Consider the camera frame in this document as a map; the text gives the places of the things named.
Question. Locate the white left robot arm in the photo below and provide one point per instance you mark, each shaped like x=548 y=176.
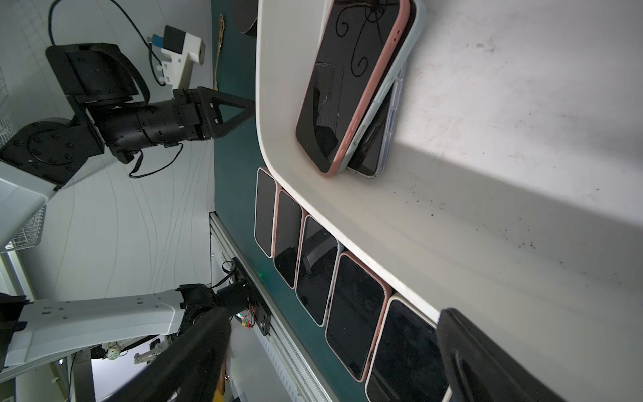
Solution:
x=125 y=184

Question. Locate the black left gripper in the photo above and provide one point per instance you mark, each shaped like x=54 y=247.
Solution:
x=109 y=96

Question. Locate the mint green case phone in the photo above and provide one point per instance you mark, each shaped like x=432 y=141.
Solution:
x=317 y=260

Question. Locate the clear case phone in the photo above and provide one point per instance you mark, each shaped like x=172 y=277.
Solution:
x=370 y=159

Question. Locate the light pink case phone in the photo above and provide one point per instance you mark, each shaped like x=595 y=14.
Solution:
x=265 y=210

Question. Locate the white plastic storage box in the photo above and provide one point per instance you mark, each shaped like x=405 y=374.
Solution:
x=513 y=189

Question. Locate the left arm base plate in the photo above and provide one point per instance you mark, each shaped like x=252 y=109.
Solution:
x=253 y=301

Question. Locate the green table mat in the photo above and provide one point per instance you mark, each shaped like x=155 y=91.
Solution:
x=236 y=160

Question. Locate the cream case phone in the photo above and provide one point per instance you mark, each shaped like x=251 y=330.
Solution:
x=407 y=363

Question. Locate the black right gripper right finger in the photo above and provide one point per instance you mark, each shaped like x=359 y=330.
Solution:
x=478 y=369

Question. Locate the white wire wall basket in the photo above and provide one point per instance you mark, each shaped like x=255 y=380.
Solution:
x=30 y=234

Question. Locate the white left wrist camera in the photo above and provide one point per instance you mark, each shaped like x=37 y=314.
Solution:
x=181 y=51

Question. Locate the black phone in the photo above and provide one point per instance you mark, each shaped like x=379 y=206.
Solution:
x=355 y=66

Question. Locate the rose case phone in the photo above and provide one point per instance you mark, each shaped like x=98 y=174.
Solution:
x=289 y=220

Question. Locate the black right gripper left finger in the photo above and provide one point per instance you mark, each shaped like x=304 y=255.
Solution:
x=189 y=370

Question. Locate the grey case phone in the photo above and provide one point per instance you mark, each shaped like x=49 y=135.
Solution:
x=418 y=17

